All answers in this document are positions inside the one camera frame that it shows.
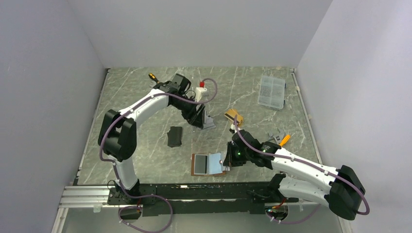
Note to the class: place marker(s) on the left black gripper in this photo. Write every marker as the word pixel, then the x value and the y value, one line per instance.
pixel 194 117

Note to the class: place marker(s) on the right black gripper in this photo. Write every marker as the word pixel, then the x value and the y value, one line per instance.
pixel 230 160

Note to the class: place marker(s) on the brown leather card holder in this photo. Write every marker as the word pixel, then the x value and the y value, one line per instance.
pixel 207 165

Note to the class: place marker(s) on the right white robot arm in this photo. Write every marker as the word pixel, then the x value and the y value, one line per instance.
pixel 339 189

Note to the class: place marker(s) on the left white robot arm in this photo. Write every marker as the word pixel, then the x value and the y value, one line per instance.
pixel 118 135

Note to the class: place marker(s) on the black card stack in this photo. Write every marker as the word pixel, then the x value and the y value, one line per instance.
pixel 175 136

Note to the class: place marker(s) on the gold card stack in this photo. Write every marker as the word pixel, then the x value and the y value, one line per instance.
pixel 231 114

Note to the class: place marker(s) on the grey orange pliers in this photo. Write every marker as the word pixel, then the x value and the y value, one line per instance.
pixel 281 138

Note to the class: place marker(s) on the orange black screwdriver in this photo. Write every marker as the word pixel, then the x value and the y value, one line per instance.
pixel 153 78

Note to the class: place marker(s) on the clear plastic organizer box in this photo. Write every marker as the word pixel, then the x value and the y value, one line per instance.
pixel 272 92

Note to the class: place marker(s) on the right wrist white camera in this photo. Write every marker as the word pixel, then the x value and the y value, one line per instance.
pixel 232 128

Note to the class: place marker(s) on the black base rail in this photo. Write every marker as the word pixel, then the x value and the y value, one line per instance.
pixel 201 198

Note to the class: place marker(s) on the aluminium frame rail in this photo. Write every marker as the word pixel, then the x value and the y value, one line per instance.
pixel 95 197

